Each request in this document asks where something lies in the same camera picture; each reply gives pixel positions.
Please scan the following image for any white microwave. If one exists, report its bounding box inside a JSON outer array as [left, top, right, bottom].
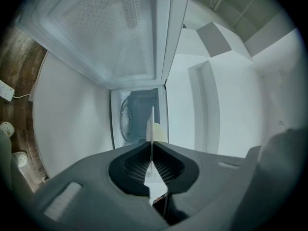
[[14, 0, 193, 152]]

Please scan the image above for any white plate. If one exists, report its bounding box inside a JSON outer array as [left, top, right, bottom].
[[144, 105, 156, 186]]

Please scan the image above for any white desk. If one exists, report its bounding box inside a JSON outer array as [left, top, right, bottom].
[[31, 51, 115, 179]]

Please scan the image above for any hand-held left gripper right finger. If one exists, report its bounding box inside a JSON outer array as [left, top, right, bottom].
[[153, 141, 264, 231]]

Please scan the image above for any white power strip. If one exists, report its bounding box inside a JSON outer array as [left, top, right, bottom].
[[0, 79, 15, 103]]

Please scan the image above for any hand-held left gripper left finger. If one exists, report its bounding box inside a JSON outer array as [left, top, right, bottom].
[[33, 141, 169, 231]]

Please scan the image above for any white perforated shoe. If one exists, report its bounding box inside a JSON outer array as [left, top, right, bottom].
[[12, 151, 28, 168], [0, 121, 16, 138]]

